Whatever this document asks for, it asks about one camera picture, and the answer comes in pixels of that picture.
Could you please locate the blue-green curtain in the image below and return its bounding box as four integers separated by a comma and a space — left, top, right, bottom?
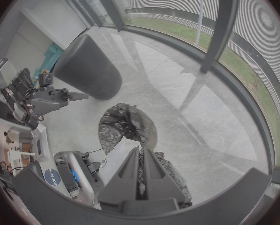
43, 43, 62, 65

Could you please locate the window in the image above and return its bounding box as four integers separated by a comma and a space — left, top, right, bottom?
58, 0, 280, 187

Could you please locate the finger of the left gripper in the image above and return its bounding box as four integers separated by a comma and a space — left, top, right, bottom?
67, 92, 89, 102

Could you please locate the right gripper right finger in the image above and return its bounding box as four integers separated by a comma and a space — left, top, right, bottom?
143, 148, 186, 207

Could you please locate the dark grey round chair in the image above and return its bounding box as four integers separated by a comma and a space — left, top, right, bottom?
53, 34, 123, 101

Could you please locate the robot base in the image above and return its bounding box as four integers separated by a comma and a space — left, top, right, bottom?
31, 123, 105, 207

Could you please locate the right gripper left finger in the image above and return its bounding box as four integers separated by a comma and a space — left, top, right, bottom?
98, 146, 141, 206

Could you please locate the white trash bin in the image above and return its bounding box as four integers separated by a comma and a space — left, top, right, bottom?
98, 103, 158, 155

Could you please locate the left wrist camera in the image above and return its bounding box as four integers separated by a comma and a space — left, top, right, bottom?
38, 72, 54, 91

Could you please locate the black plastic bag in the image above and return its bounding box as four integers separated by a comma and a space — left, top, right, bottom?
99, 103, 193, 208

